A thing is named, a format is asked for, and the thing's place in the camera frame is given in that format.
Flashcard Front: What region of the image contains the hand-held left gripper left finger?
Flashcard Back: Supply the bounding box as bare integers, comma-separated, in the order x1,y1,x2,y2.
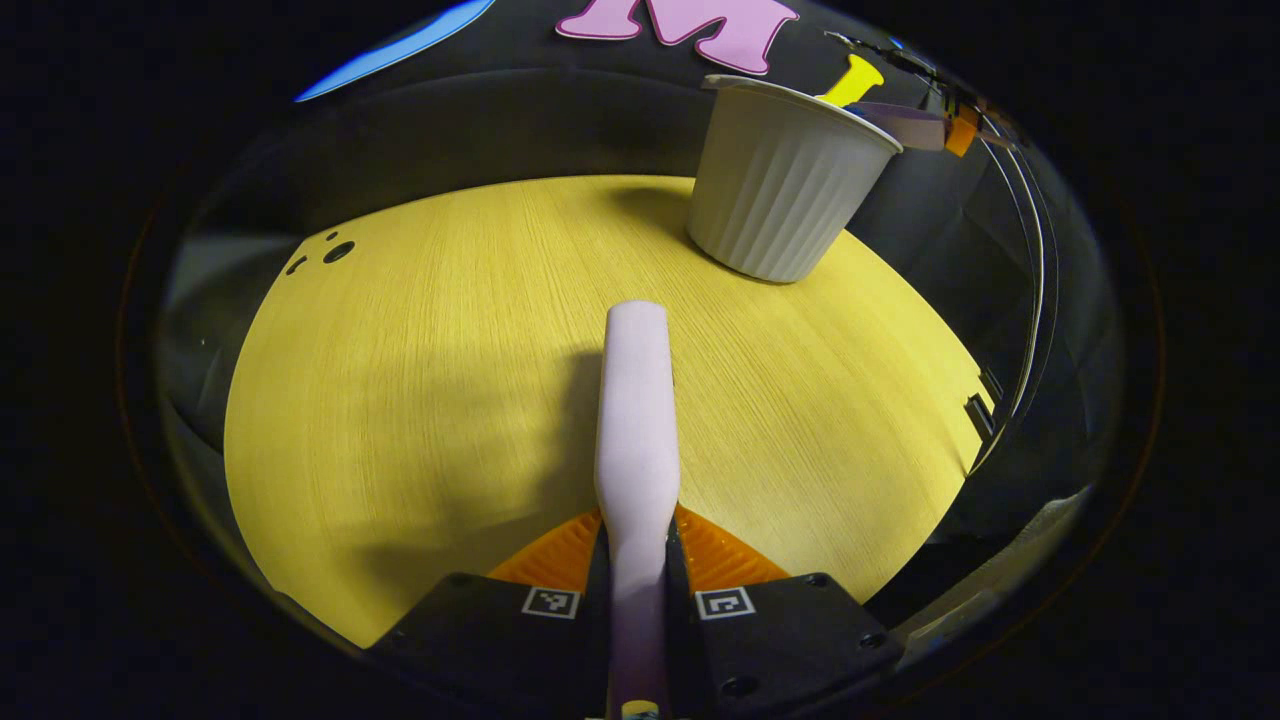
365,505,611,720

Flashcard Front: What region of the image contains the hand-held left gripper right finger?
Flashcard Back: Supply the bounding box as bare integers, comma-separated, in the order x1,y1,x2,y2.
665,503,901,720

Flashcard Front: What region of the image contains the small white dustpan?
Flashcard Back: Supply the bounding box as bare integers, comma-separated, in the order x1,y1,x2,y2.
850,100,951,153

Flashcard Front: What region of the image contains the white ribbed garbage bin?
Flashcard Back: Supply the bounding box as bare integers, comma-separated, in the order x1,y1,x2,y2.
685,74,904,284

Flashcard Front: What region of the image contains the small pink broom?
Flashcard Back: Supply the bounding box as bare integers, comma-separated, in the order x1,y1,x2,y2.
594,300,682,720

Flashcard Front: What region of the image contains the black backdrop cloth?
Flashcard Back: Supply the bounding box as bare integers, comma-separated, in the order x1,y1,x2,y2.
150,0,1101,451

